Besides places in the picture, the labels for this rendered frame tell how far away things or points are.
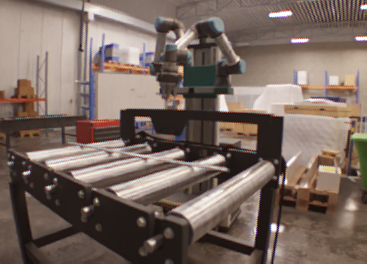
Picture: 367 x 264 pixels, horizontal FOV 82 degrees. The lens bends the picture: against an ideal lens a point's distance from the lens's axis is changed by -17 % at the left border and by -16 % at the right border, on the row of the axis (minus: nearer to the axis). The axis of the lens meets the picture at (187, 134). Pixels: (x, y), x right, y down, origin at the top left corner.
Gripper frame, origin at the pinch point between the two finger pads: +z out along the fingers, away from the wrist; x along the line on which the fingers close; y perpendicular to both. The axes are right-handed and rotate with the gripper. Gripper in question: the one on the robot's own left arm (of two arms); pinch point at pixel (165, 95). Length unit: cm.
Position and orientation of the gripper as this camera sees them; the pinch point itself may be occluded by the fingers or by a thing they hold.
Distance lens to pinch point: 151.1
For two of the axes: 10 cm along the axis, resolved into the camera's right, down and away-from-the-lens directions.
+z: -1.2, 9.6, 2.6
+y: 3.6, 2.9, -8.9
